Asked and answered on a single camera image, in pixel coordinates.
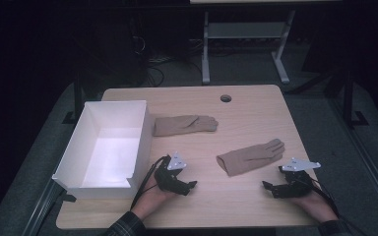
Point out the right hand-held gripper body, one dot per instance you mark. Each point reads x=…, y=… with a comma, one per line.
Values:
x=297, y=187

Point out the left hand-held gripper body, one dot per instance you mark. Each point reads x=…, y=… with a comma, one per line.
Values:
x=167, y=178

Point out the beige knit glove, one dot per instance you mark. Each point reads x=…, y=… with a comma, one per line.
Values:
x=180, y=125
x=249, y=159

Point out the white box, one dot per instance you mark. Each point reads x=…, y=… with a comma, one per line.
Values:
x=111, y=154

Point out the person's left hand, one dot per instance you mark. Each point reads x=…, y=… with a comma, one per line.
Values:
x=151, y=201

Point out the person's right hand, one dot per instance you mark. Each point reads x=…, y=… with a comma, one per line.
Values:
x=318, y=206

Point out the round table grommet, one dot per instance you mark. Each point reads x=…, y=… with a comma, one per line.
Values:
x=225, y=98

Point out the black metal stand leg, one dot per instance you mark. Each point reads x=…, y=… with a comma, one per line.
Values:
x=348, y=98
x=77, y=98

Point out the grey metal stand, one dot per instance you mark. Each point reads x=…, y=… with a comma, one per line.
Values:
x=246, y=30

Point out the aluminium frame rail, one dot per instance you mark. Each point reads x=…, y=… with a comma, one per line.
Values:
x=41, y=209
x=367, y=154

